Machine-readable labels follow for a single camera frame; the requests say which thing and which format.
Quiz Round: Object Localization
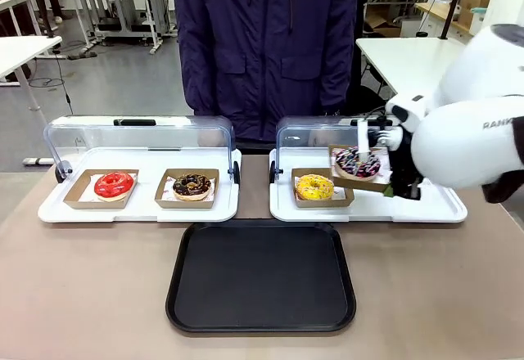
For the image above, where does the clear display case lid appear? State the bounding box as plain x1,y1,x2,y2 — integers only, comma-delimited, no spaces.
43,115,242,184
274,115,400,175

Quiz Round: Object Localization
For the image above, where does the white table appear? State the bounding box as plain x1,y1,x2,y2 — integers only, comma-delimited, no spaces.
355,36,480,99
0,35,63,167

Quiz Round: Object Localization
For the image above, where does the dark sprinkled donut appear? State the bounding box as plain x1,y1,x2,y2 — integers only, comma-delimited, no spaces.
327,143,395,193

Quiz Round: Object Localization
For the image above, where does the chocolate nut donut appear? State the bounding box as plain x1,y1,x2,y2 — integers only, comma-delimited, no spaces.
172,173,213,202

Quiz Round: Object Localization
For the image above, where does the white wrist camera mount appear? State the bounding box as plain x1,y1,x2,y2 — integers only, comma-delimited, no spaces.
356,118,406,160

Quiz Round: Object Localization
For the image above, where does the chocolate rainbow sprinkled donut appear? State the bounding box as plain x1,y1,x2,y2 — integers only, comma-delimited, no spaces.
333,146,382,182

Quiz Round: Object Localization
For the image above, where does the black plastic serving tray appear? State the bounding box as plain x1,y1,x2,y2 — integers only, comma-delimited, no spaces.
165,219,357,334

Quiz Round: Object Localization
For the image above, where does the white display case base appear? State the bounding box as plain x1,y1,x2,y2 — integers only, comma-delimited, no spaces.
37,146,242,224
269,149,468,223

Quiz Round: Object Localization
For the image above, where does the yellow sprinkled donut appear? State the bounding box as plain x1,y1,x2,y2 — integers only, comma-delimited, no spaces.
295,173,336,201

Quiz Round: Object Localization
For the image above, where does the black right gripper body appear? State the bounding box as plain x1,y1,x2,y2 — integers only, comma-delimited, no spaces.
387,124,425,202

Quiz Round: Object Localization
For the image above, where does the person's left hand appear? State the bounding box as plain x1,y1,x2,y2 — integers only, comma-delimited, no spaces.
309,128,341,146

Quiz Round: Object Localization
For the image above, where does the wooden workbench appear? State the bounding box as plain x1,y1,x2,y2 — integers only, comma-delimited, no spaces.
415,2,484,38

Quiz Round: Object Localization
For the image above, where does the person's right hand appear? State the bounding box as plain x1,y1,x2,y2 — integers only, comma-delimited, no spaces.
198,128,222,147

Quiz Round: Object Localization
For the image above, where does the brown cardboard donut box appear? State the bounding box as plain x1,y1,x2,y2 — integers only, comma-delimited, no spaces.
291,167,355,209
63,169,140,210
154,168,220,209

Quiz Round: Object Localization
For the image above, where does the person in dark jacket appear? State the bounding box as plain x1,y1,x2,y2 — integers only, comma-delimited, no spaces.
170,0,361,144

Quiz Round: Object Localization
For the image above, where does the black stand pole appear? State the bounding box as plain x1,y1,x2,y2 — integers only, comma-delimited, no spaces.
440,0,468,41

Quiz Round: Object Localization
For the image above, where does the red glazed donut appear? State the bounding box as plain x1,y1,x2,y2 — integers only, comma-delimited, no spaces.
93,171,136,203

